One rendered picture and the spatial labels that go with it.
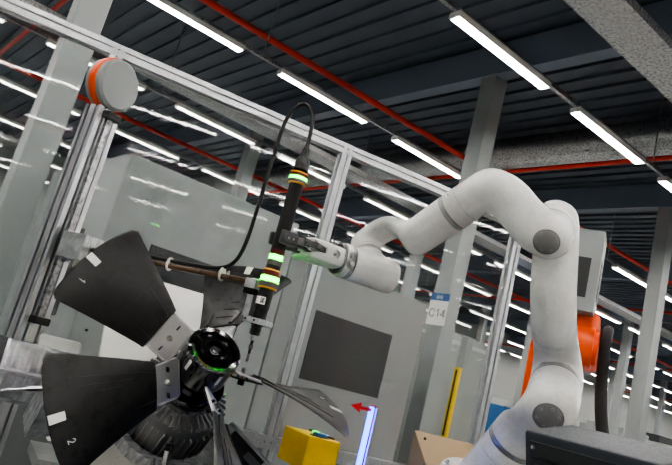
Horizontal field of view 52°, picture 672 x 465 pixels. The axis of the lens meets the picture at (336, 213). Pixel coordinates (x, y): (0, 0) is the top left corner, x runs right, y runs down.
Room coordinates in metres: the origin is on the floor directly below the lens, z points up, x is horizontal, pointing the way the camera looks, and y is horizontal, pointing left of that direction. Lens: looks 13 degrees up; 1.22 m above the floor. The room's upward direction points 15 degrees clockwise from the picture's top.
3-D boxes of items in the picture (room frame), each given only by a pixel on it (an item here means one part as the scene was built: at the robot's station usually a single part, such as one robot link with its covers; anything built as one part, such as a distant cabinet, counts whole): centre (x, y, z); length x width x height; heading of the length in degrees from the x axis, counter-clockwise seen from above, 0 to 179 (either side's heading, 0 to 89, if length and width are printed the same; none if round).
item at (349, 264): (1.65, -0.05, 1.50); 0.09 x 0.03 x 0.08; 25
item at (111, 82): (1.94, 0.73, 1.88); 0.17 x 0.15 x 0.16; 115
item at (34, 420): (1.49, 0.45, 1.03); 0.15 x 0.10 x 0.14; 25
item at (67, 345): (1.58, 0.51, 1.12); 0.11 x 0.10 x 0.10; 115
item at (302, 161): (1.58, 0.11, 1.50); 0.04 x 0.04 x 0.46
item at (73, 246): (1.89, 0.65, 1.39); 0.10 x 0.07 x 0.08; 60
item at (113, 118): (1.91, 0.70, 1.48); 0.05 x 0.03 x 0.62; 150
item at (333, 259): (1.63, 0.01, 1.50); 0.11 x 0.10 x 0.07; 115
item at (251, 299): (1.58, 0.12, 1.35); 0.09 x 0.07 x 0.10; 60
